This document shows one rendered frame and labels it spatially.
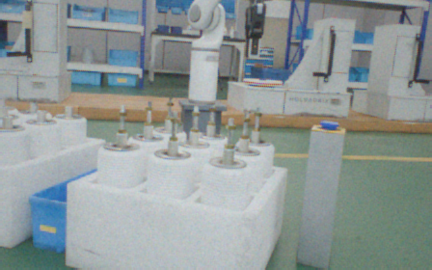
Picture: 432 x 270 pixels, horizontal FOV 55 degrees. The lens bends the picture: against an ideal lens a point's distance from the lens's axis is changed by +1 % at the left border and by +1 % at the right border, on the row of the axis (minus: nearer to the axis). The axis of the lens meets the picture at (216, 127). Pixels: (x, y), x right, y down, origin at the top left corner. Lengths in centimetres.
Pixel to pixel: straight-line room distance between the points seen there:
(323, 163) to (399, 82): 260
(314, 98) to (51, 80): 182
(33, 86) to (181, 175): 217
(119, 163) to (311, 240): 46
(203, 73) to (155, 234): 66
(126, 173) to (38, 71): 214
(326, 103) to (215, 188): 242
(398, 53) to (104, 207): 290
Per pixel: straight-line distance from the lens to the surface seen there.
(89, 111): 278
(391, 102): 340
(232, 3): 699
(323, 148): 92
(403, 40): 348
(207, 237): 77
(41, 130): 113
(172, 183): 81
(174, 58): 919
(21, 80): 290
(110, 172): 86
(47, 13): 293
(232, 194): 77
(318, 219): 97
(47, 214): 100
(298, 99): 305
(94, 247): 90
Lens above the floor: 45
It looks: 10 degrees down
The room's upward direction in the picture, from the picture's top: 4 degrees clockwise
